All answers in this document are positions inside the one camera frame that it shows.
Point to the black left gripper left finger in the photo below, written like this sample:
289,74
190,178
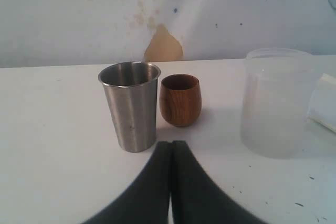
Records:
147,199

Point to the white rectangular tray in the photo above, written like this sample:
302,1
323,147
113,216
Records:
321,107

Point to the translucent plastic container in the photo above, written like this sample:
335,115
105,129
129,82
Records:
278,86

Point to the stainless steel cup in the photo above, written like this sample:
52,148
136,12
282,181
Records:
131,93

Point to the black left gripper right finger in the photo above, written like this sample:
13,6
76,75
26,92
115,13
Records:
196,198

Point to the brown wooden cup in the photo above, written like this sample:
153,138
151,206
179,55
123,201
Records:
180,99

